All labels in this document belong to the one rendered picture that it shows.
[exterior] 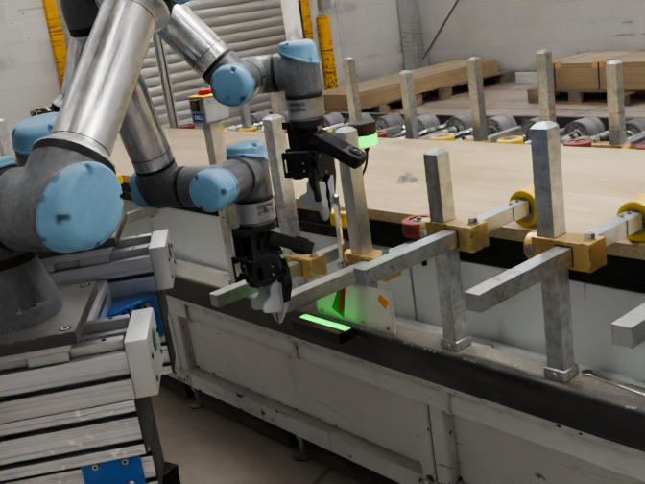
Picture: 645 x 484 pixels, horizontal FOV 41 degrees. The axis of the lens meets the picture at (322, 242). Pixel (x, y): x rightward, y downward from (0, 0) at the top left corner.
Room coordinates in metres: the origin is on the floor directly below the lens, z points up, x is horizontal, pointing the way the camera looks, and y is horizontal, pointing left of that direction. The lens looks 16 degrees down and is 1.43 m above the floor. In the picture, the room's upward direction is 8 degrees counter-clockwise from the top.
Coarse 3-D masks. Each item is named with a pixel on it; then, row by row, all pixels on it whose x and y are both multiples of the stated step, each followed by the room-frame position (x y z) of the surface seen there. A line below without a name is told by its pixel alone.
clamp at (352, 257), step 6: (348, 252) 1.83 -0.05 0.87; (372, 252) 1.80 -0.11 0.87; (378, 252) 1.79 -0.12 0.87; (390, 252) 1.78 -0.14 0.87; (348, 258) 1.81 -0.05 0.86; (354, 258) 1.80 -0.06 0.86; (360, 258) 1.78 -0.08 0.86; (366, 258) 1.77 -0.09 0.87; (372, 258) 1.75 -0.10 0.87; (396, 276) 1.75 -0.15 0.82
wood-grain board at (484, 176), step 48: (192, 144) 3.53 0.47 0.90; (288, 144) 3.18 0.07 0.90; (384, 144) 2.89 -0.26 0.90; (432, 144) 2.77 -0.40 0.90; (480, 144) 2.65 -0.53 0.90; (336, 192) 2.29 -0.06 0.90; (384, 192) 2.20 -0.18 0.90; (480, 192) 2.06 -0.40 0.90; (576, 192) 1.93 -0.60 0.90; (624, 192) 1.87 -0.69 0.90; (624, 240) 1.54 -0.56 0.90
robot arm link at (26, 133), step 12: (24, 120) 1.72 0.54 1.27; (36, 120) 1.70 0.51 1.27; (48, 120) 1.68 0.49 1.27; (12, 132) 1.67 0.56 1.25; (24, 132) 1.65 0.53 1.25; (36, 132) 1.64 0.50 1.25; (48, 132) 1.65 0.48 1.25; (12, 144) 1.67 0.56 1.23; (24, 144) 1.64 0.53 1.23; (24, 156) 1.64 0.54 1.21
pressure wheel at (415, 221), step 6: (414, 216) 1.90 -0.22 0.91; (420, 216) 1.88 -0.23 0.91; (426, 216) 1.89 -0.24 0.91; (402, 222) 1.87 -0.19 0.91; (408, 222) 1.86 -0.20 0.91; (414, 222) 1.85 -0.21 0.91; (420, 222) 1.85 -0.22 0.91; (402, 228) 1.87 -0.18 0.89; (408, 228) 1.85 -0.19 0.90; (414, 228) 1.84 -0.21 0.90; (408, 234) 1.85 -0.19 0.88; (414, 234) 1.84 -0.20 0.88; (426, 264) 1.87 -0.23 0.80
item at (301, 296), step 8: (416, 240) 1.86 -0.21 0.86; (360, 264) 1.75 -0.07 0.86; (336, 272) 1.73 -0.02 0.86; (344, 272) 1.72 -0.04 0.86; (352, 272) 1.72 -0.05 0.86; (320, 280) 1.69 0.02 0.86; (328, 280) 1.68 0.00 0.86; (336, 280) 1.69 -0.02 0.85; (344, 280) 1.70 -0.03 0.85; (352, 280) 1.72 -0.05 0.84; (296, 288) 1.66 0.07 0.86; (304, 288) 1.65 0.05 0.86; (312, 288) 1.65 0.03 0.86; (320, 288) 1.66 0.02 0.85; (328, 288) 1.68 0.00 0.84; (336, 288) 1.69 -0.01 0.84; (296, 296) 1.62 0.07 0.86; (304, 296) 1.64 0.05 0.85; (312, 296) 1.65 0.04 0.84; (320, 296) 1.66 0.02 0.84; (296, 304) 1.62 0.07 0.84; (304, 304) 1.63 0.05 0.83
